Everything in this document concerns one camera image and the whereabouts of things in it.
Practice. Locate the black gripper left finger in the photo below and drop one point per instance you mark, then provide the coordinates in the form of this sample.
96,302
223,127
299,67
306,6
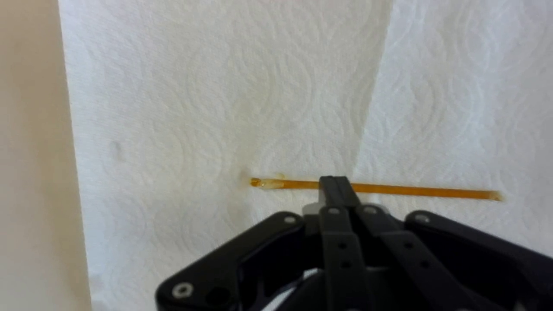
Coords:
312,264

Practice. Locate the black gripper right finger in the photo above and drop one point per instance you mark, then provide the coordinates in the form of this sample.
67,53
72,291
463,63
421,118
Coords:
430,264

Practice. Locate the thin brown honey stick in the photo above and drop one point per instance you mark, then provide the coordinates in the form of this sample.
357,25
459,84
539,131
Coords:
475,195

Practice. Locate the white paper towel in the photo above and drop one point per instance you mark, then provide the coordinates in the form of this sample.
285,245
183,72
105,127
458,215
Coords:
176,105

